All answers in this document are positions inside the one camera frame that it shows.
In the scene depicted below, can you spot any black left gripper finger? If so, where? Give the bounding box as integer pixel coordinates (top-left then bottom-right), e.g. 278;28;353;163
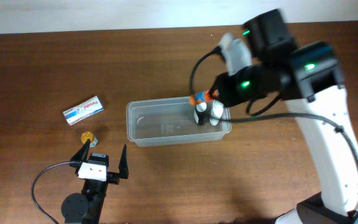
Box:
70;139;91;167
118;145;129;179

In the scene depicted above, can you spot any white Panadol box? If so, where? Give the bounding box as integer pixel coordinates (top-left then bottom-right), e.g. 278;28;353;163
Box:
63;96;104;126

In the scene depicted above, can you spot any orange vitamin tube white cap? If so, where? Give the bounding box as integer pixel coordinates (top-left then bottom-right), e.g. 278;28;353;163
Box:
189;90;219;106

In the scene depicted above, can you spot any dark bottle white cap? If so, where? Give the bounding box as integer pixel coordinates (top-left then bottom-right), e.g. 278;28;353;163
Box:
194;102;207;125

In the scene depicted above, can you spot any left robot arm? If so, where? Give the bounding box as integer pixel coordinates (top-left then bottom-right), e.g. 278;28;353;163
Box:
61;140;129;223

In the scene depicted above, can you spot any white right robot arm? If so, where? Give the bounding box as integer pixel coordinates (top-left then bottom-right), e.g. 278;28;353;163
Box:
211;9;358;223

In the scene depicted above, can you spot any clear plastic container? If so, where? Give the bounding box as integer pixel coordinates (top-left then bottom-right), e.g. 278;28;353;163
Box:
126;97;232;147

